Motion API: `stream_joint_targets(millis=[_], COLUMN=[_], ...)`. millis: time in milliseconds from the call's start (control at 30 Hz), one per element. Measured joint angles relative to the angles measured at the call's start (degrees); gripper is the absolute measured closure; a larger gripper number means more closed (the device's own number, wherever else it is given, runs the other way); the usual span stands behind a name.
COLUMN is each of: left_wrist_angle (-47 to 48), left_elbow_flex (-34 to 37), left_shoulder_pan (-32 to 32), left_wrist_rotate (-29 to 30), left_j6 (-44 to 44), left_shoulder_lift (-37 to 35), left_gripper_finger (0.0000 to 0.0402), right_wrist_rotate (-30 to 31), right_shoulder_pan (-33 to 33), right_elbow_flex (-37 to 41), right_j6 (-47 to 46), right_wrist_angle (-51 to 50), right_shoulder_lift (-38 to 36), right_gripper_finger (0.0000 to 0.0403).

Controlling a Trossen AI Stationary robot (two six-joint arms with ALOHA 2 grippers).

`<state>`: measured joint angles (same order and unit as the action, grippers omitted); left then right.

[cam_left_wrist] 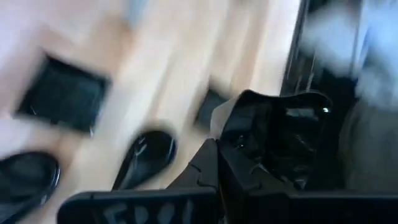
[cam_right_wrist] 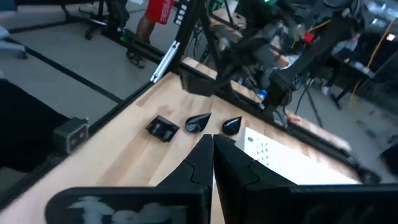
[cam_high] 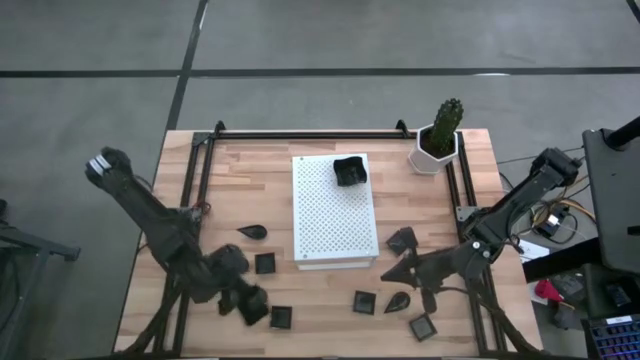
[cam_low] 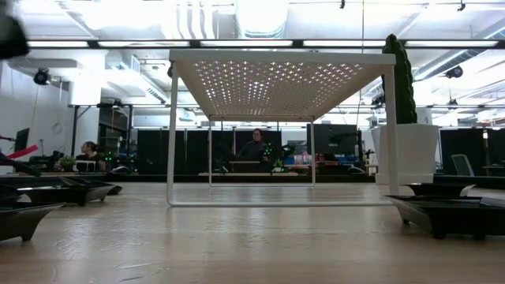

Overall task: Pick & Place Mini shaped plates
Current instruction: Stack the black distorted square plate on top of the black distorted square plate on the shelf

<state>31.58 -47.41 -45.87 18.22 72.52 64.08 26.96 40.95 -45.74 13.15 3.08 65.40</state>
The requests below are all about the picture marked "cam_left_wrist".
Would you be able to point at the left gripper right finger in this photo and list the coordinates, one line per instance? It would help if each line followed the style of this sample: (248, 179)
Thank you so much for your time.
(236, 177)

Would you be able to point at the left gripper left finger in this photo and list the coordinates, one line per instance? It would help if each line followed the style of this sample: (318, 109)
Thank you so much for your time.
(205, 168)

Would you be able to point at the black teardrop mini plate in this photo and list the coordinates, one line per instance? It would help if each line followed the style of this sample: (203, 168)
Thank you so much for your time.
(25, 180)
(149, 155)

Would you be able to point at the black small square plate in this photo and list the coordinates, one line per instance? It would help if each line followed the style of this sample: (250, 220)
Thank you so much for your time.
(207, 109)
(62, 93)

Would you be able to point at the black wavy-edged square plate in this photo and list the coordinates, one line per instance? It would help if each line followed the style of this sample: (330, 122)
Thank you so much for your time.
(280, 124)

